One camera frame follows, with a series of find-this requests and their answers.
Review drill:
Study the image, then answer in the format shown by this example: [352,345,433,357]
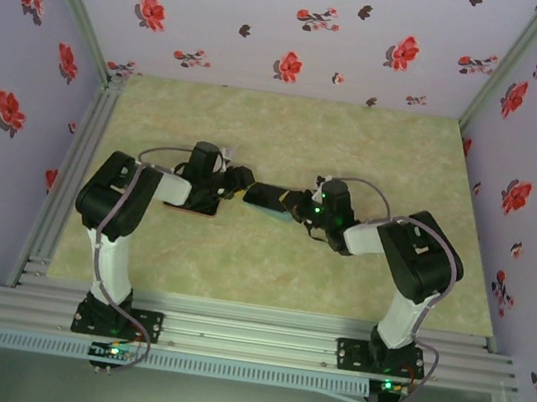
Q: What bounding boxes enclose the light blue phone case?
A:
[265,204,302,227]

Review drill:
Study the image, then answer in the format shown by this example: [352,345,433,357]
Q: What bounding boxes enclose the lavender right arm cable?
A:
[302,174,471,402]

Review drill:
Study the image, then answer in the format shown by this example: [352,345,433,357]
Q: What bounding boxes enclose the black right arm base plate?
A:
[332,336,428,385]

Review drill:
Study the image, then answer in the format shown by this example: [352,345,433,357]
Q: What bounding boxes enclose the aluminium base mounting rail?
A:
[0,265,526,401]

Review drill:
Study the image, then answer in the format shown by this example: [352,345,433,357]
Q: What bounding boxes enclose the aluminium side frame rail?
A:
[7,64,129,299]

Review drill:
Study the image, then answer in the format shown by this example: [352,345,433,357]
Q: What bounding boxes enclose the white slotted cable duct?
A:
[0,325,373,402]

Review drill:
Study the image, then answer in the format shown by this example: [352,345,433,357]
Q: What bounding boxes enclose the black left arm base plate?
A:
[70,299,166,347]

